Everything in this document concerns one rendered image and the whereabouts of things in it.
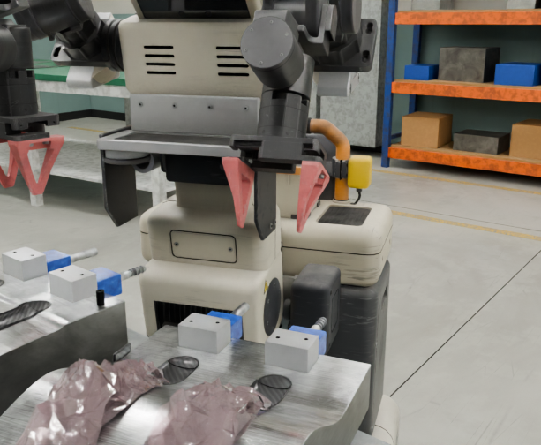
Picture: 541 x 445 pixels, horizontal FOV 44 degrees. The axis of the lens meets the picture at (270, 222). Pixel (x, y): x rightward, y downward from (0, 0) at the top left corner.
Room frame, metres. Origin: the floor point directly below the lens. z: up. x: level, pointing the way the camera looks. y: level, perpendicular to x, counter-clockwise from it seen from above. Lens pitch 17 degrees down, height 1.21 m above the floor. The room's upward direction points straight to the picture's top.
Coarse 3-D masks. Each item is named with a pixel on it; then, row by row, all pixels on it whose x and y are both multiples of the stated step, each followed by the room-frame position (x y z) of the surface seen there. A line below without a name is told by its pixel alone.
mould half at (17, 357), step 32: (0, 288) 0.78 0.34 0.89; (32, 288) 0.78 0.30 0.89; (32, 320) 0.69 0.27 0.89; (64, 320) 0.69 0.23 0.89; (96, 320) 0.71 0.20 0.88; (0, 352) 0.62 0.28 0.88; (32, 352) 0.64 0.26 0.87; (64, 352) 0.67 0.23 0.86; (96, 352) 0.71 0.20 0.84; (0, 384) 0.61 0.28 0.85; (32, 384) 0.64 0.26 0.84; (0, 416) 0.61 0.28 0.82
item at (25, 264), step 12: (12, 252) 0.84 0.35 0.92; (24, 252) 0.84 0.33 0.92; (36, 252) 0.84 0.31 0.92; (48, 252) 0.88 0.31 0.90; (60, 252) 0.88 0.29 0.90; (84, 252) 0.90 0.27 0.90; (96, 252) 0.92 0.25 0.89; (12, 264) 0.82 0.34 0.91; (24, 264) 0.81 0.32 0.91; (36, 264) 0.82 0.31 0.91; (48, 264) 0.84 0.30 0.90; (60, 264) 0.85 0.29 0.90; (24, 276) 0.81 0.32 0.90; (36, 276) 0.82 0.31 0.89
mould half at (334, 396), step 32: (160, 352) 0.68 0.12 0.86; (192, 352) 0.68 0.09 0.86; (224, 352) 0.68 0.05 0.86; (256, 352) 0.68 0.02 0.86; (192, 384) 0.60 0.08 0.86; (224, 384) 0.61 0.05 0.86; (320, 384) 0.61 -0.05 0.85; (352, 384) 0.61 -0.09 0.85; (128, 416) 0.49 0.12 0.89; (256, 416) 0.49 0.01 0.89; (288, 416) 0.51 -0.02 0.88; (320, 416) 0.54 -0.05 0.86; (352, 416) 0.59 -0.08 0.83
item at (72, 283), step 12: (60, 276) 0.75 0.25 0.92; (72, 276) 0.75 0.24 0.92; (84, 276) 0.75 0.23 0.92; (96, 276) 0.79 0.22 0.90; (108, 276) 0.79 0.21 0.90; (120, 276) 0.80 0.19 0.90; (60, 288) 0.75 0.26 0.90; (72, 288) 0.74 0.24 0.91; (84, 288) 0.75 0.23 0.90; (96, 288) 0.76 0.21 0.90; (108, 288) 0.78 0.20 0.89; (120, 288) 0.79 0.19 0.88; (72, 300) 0.74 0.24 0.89
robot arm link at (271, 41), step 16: (256, 16) 0.73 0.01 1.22; (272, 16) 0.72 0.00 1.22; (288, 16) 0.73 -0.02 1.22; (320, 16) 0.80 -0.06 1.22; (336, 16) 0.82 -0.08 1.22; (256, 32) 0.72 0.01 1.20; (272, 32) 0.71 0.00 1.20; (288, 32) 0.71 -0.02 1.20; (304, 32) 0.76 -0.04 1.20; (320, 32) 0.79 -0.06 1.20; (240, 48) 0.72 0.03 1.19; (256, 48) 0.71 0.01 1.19; (272, 48) 0.71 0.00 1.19; (288, 48) 0.70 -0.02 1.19; (304, 48) 0.80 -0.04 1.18; (320, 48) 0.79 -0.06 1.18; (256, 64) 0.70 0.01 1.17; (272, 64) 0.70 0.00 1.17; (288, 64) 0.71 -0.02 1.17; (272, 80) 0.73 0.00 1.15; (288, 80) 0.73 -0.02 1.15
